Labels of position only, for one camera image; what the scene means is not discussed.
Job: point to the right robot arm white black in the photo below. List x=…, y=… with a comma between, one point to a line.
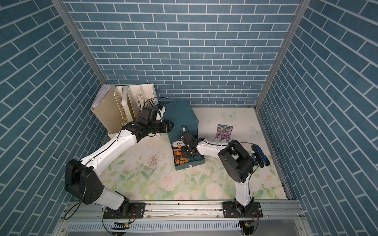
x=237, y=162

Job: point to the floral table mat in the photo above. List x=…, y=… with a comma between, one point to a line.
x=146, y=170

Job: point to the teal drawer cabinet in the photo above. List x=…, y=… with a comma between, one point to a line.
x=182, y=116

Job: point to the white file organizer rack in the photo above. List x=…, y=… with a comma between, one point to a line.
x=134, y=98

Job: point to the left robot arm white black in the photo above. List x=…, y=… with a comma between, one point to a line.
x=83, y=177

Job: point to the beige folder with papers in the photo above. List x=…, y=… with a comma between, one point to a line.
x=106, y=108

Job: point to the orange marigold seed bag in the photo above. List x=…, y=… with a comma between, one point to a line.
x=180, y=153

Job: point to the white book in rack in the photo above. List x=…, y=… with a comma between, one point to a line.
x=126, y=104

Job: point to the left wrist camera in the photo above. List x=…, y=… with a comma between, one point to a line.
x=149, y=115

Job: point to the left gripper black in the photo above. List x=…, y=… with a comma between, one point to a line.
x=166, y=125

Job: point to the blue black tool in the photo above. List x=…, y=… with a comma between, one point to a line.
x=259, y=156

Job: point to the purple flower seed bag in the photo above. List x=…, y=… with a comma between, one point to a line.
x=223, y=134

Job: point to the aluminium mounting rail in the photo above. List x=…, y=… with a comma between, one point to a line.
x=189, y=210

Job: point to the teal bottom drawer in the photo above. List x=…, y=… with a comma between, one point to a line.
x=199, y=160

